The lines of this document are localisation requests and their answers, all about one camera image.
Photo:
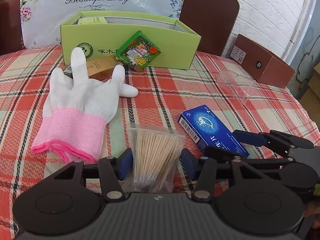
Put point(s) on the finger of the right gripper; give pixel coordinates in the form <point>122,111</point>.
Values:
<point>278,142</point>
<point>222,156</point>

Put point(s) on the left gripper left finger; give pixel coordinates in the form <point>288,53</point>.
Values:
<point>111,171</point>

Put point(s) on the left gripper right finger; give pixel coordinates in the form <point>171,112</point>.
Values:
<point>203,170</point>

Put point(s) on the blue medicine box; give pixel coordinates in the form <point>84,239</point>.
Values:
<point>206,129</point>

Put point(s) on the bag of toothpicks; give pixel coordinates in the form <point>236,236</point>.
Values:
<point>156,151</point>

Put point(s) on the gold blue long box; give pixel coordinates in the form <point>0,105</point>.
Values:
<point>98,69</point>

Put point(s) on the yellow green medicine box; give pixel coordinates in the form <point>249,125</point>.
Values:
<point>92,20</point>

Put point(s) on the white pink glove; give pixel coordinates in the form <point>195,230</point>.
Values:
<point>77,110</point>

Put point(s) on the clear plastic container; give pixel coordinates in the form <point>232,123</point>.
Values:
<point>237,86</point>

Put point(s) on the brown cardboard box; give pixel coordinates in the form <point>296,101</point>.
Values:
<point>263,65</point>

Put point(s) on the light green cardboard box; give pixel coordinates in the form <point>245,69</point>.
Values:
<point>177,42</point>

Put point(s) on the floral plastic pillow bag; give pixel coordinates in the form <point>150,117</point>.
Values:
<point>41,19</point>

